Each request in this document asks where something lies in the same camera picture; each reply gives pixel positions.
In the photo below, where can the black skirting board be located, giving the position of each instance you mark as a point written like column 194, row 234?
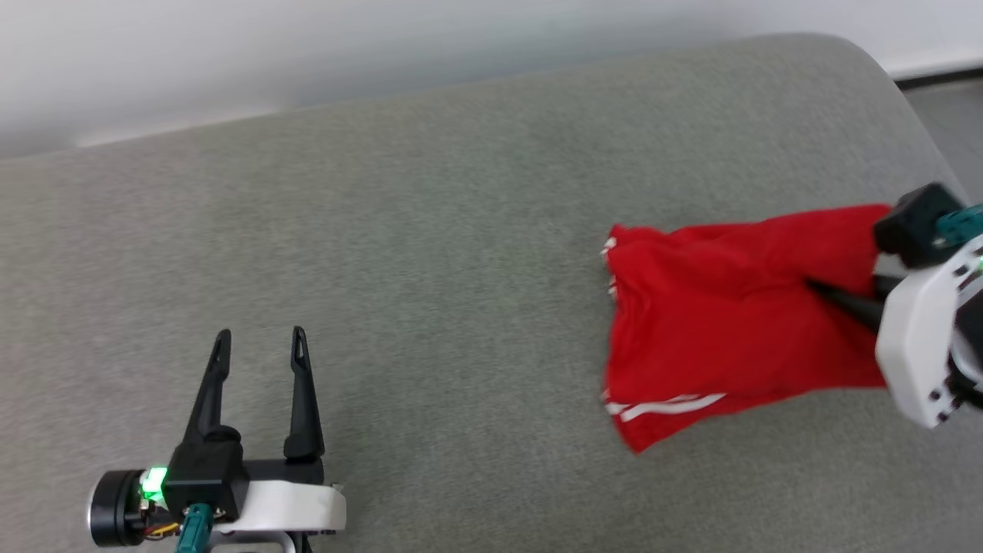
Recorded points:
column 944, row 77

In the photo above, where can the red and white garment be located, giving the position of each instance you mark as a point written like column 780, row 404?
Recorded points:
column 714, row 322

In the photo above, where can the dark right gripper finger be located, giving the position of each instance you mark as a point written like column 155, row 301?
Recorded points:
column 887, row 286
column 848, row 306

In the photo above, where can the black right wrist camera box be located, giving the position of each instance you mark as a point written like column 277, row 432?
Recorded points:
column 914, row 226

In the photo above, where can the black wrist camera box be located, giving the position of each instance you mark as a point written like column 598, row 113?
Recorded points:
column 206, row 476
column 914, row 226

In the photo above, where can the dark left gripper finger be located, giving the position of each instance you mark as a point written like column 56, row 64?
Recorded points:
column 209, row 399
column 303, row 399

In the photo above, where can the grey fabric sofa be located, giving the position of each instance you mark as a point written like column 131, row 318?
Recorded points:
column 422, row 230

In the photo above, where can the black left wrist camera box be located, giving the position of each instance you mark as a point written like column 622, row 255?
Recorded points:
column 206, row 476

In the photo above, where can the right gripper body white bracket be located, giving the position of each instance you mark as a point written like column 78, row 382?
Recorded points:
column 918, row 346

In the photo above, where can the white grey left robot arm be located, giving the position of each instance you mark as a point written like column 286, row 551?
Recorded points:
column 253, row 544

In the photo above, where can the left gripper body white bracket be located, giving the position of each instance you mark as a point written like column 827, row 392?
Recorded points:
column 292, row 507

